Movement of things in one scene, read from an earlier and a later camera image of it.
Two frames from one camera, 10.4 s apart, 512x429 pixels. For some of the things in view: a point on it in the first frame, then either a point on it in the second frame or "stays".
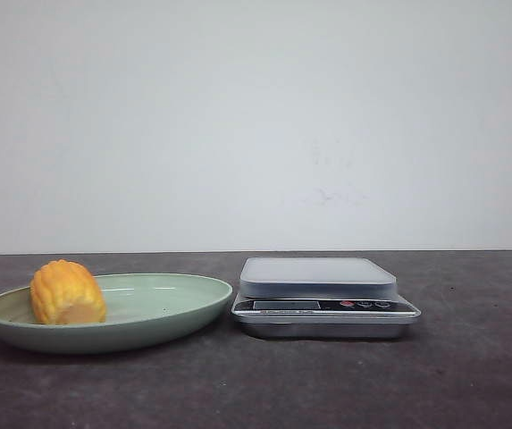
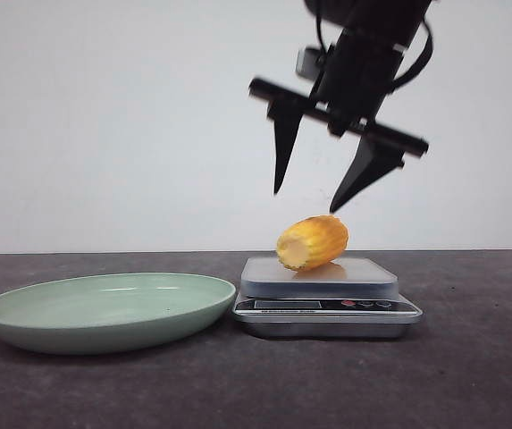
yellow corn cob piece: (64, 292) → (313, 240)
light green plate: (70, 309) stays
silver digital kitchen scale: (319, 298) stays
